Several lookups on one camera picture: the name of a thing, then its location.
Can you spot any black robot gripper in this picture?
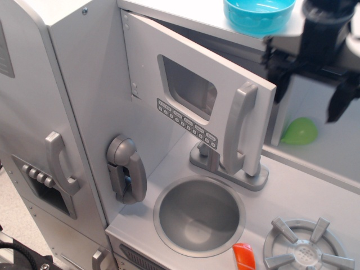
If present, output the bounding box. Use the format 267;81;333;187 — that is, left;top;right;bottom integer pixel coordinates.
263;1;359;123

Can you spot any grey microwave door handle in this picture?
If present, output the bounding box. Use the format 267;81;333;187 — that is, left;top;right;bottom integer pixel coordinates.
223;81;258;177

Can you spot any grey toy microwave door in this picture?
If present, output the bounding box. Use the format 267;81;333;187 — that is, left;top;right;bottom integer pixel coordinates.
121;11;276;176

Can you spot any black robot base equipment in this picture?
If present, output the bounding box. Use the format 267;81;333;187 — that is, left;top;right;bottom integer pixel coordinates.
1;227;61;270

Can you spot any green balloon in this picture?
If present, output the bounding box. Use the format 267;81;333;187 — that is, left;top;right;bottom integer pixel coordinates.
280;117;318;145

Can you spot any turquoise plastic bowl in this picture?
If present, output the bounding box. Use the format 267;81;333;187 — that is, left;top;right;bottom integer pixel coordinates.
223;0;295;34

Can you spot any grey toy faucet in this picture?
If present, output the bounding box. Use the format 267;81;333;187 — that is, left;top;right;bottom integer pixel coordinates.
190;142;269;191

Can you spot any grey toy stove burner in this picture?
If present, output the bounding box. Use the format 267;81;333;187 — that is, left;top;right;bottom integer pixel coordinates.
263;217;355;269

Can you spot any grey toy sink basin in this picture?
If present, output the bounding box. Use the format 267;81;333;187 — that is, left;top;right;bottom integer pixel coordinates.
153;176;246;258

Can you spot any orange and white toy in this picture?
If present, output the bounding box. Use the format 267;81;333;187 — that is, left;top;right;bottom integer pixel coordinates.
232;243;256;270

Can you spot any grey toy telephone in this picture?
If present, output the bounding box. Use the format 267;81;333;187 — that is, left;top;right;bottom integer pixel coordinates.
106;134;147;205

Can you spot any grey oven vent panel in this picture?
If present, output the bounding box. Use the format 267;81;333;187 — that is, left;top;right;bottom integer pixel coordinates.
119;244;165;270

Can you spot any grey toy ice dispenser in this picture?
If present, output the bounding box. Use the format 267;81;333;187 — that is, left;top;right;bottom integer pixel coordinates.
11;155;77;219

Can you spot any grey fridge door handle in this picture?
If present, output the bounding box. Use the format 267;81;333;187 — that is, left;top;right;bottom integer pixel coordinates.
45;131;80;196

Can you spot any grey lower door handle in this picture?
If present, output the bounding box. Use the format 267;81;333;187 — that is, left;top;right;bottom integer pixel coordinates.
92;249;113;270

